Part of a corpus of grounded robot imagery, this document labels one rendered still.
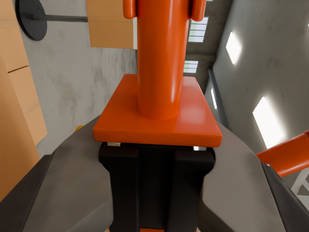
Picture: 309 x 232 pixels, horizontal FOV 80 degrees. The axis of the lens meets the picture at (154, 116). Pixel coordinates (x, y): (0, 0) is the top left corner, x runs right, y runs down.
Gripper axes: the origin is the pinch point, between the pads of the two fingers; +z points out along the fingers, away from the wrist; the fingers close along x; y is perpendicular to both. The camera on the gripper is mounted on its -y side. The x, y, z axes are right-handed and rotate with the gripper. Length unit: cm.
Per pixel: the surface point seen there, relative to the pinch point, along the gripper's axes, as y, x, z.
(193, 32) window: 86, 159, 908
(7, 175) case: 17.8, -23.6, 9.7
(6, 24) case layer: 2, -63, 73
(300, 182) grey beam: 191, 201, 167
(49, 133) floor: 119, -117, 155
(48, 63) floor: 49, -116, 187
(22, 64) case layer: 18, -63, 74
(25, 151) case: 17.0, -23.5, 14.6
